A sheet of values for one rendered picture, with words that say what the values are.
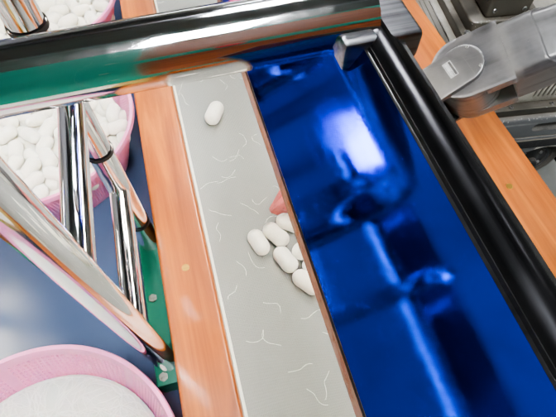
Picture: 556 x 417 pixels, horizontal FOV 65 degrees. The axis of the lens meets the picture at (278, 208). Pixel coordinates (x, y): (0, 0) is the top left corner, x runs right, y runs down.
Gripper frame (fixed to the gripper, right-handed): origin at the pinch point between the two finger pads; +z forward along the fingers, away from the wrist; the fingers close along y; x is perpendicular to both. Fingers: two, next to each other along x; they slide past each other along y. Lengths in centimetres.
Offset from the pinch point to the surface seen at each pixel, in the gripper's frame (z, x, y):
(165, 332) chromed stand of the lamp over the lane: 14.9, -7.4, 9.8
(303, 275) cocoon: -0.5, -0.1, 9.1
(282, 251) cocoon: 0.6, -0.9, 5.7
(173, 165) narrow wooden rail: 7.9, -7.8, -9.3
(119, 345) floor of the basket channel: 22.2, -8.4, 8.6
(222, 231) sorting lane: 6.5, -3.4, 0.3
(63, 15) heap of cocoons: 21, -14, -49
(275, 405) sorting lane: 5.7, -2.9, 20.8
